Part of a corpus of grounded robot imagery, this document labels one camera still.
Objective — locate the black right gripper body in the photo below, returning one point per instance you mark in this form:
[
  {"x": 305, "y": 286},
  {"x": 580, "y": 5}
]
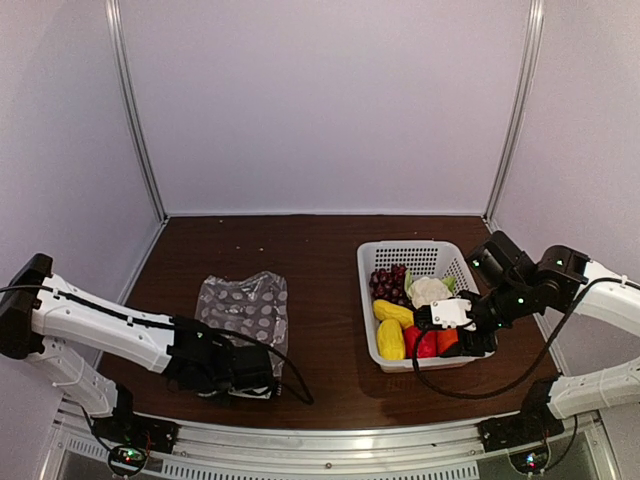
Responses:
[{"x": 474, "y": 345}]

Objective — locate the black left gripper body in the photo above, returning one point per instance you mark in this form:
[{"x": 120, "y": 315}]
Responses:
[{"x": 217, "y": 387}]

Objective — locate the orange toy pumpkin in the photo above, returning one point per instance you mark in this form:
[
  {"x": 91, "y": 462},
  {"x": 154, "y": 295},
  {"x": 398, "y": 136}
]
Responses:
[{"x": 447, "y": 343}]

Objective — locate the clear zip top bag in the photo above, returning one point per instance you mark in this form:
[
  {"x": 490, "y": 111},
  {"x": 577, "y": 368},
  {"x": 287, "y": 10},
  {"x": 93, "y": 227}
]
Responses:
[{"x": 255, "y": 307}]

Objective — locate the yellow toy fruit front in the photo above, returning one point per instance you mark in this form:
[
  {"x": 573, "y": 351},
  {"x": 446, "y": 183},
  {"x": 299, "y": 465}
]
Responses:
[{"x": 390, "y": 340}]

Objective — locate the yellow toy fruit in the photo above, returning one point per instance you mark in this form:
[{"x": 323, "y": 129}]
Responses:
[
  {"x": 384, "y": 310},
  {"x": 390, "y": 340}
]

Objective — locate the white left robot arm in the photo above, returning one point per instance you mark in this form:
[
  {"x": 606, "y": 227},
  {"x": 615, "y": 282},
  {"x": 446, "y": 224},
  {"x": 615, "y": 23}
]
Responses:
[{"x": 43, "y": 316}]

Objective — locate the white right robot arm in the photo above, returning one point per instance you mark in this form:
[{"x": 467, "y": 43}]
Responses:
[{"x": 564, "y": 280}]

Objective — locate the white toy cauliflower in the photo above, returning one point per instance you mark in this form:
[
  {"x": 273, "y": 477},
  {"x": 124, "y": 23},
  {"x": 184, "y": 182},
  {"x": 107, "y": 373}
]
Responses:
[{"x": 426, "y": 290}]

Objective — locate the white perforated plastic basket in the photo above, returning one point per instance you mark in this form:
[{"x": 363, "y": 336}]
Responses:
[{"x": 435, "y": 259}]

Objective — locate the dark red toy grapes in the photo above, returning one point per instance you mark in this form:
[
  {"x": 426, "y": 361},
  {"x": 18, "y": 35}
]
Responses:
[{"x": 389, "y": 284}]

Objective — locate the right round circuit board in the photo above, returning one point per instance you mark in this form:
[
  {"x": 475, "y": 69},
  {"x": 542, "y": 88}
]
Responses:
[{"x": 531, "y": 461}]

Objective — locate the round circuit board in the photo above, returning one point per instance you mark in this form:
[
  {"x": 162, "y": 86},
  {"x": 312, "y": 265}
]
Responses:
[
  {"x": 531, "y": 461},
  {"x": 126, "y": 460}
]

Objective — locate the left round circuit board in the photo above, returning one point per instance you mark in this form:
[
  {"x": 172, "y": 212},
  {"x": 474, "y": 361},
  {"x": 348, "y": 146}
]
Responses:
[{"x": 126, "y": 460}]

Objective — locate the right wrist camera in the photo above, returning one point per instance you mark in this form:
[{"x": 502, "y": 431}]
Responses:
[{"x": 446, "y": 314}]

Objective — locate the front aluminium rail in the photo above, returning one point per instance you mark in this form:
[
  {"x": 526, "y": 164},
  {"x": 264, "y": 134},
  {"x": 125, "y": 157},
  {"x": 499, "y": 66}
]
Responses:
[{"x": 452, "y": 450}]

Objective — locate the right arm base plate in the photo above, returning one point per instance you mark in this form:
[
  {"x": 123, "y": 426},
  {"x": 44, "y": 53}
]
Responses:
[{"x": 516, "y": 430}]

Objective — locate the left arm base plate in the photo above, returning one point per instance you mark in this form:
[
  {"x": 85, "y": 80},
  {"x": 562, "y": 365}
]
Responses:
[{"x": 141, "y": 432}]

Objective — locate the right aluminium frame post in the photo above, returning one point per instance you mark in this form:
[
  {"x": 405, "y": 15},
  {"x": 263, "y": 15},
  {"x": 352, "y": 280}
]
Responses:
[{"x": 527, "y": 70}]

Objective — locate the aluminium frame post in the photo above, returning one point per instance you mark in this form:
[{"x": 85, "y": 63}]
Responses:
[
  {"x": 123, "y": 71},
  {"x": 527, "y": 70}
]

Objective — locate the left aluminium frame post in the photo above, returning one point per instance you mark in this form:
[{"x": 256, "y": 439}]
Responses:
[{"x": 123, "y": 71}]

